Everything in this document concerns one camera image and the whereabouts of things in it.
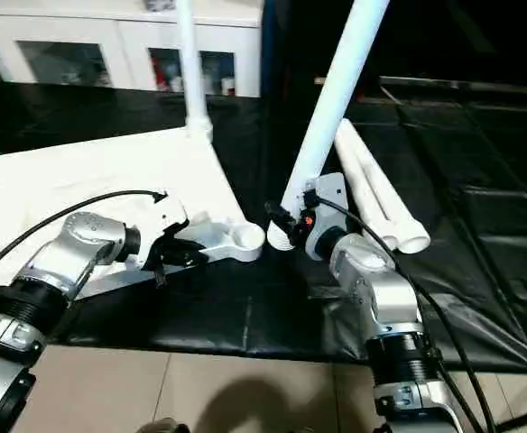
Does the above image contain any white compartment tray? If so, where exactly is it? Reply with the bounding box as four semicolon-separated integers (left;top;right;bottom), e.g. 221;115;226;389
0;126;267;300

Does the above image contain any white plastic table leg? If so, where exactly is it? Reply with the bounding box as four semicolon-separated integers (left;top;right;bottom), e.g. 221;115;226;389
174;0;214;143
345;120;432;255
268;0;391;253
334;118;400;252

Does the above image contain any black work mat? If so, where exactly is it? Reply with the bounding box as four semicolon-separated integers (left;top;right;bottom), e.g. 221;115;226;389
0;79;527;375

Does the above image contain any small red bottle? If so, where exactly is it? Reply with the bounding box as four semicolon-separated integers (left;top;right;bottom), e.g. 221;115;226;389
160;59;174;93

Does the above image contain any long black bar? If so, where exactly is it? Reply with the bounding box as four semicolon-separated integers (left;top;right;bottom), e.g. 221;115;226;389
381;77;527;98

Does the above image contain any white glass-door cabinet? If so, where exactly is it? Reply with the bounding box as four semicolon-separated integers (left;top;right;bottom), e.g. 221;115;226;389
0;0;264;97

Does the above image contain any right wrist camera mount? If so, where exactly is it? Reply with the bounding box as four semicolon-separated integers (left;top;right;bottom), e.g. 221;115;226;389
300;173;348;228

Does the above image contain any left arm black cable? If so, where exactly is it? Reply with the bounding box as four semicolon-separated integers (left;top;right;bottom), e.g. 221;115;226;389
0;189;170;290

